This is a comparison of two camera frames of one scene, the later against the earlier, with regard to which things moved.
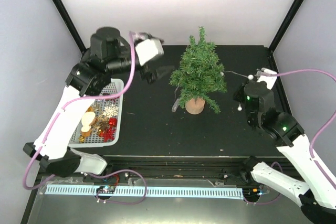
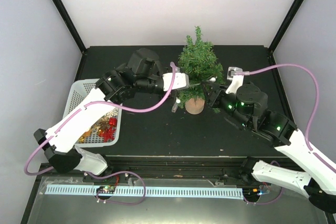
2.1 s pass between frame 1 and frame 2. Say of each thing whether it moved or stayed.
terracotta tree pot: stayed
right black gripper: moved
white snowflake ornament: stayed
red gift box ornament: stayed
